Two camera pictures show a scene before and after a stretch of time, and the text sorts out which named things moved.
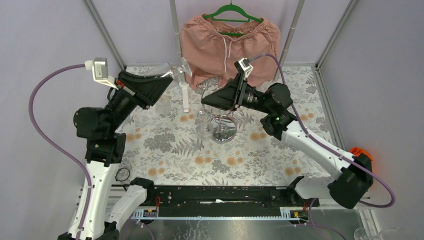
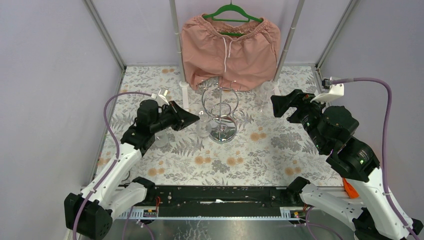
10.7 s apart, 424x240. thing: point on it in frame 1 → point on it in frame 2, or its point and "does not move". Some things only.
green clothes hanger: [232, 7] does not move
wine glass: [204, 127] does not move
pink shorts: [211, 48] does not move
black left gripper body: [133, 89] → [175, 117]
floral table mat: [163, 147] does not move
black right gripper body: [241, 95] → [306, 112]
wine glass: [165, 70] → [161, 138]
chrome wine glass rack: [223, 127] does not move
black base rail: [223, 201] does not move
